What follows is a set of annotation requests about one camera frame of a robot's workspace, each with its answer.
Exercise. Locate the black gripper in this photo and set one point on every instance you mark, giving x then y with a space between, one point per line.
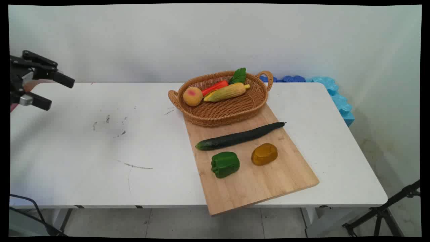
18 72

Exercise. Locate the dark green toy cucumber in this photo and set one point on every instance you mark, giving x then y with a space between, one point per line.
235 138

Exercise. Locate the dark metal table leg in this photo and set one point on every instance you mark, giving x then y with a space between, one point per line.
66 220

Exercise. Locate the toy peach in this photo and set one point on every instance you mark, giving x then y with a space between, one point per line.
192 96

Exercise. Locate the toy carrot with green leaf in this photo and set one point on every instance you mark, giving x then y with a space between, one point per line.
216 86

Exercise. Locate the toy corn cob with husk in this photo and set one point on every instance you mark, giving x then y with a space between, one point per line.
228 92

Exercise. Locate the green toy bell pepper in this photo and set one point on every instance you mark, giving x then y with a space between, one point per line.
225 164

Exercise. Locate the dark blue foam piece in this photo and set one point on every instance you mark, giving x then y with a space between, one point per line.
272 80
294 79

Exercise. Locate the amber yellow toy bell pepper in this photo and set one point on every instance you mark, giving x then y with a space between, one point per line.
264 154

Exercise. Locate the bamboo cutting board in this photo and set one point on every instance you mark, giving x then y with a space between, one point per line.
262 188

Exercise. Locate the light blue foam strip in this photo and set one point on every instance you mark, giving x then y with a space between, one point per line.
341 102

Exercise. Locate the white table leg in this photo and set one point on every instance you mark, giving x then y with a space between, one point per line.
314 222

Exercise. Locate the black tripod stand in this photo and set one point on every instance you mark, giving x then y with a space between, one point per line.
381 211

